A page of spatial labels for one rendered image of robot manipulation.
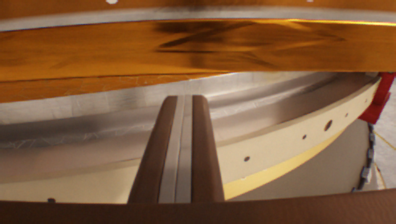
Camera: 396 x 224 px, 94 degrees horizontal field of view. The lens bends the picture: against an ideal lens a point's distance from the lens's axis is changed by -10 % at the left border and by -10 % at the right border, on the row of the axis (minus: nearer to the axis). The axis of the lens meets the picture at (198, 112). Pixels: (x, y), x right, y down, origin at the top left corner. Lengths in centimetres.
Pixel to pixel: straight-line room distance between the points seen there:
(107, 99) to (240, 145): 11
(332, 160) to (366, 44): 22
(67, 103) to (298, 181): 30
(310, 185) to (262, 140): 19
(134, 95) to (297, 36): 15
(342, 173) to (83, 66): 43
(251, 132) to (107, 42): 14
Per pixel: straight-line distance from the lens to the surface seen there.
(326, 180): 40
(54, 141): 22
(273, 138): 19
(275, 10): 19
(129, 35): 18
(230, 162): 18
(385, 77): 41
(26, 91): 22
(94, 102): 18
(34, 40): 22
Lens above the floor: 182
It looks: 31 degrees down
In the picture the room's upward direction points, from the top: 1 degrees counter-clockwise
